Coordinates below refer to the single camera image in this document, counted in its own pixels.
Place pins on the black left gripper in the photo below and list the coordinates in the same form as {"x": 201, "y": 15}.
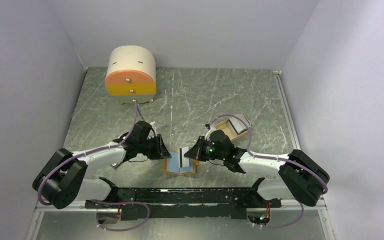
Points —
{"x": 160, "y": 151}

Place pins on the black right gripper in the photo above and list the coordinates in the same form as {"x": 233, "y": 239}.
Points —
{"x": 196, "y": 152}

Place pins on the orange blue card holder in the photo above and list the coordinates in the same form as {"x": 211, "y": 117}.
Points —
{"x": 176, "y": 165}

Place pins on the white card black stripe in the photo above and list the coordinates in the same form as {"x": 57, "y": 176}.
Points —
{"x": 185, "y": 162}

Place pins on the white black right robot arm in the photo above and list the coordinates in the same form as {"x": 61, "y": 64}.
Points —
{"x": 294, "y": 175}

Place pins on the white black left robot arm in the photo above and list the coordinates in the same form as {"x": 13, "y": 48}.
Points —
{"x": 62, "y": 179}

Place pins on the stack of grey cards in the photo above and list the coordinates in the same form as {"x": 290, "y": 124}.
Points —
{"x": 238, "y": 124}

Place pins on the beige oval tray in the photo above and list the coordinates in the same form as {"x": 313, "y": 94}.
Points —
{"x": 223, "y": 126}

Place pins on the beige orange drawer cabinet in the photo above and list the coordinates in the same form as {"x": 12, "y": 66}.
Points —
{"x": 131, "y": 75}

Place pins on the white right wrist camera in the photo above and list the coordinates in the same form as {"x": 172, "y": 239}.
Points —
{"x": 208, "y": 133}

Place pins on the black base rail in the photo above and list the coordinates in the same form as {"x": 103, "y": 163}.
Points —
{"x": 193, "y": 202}

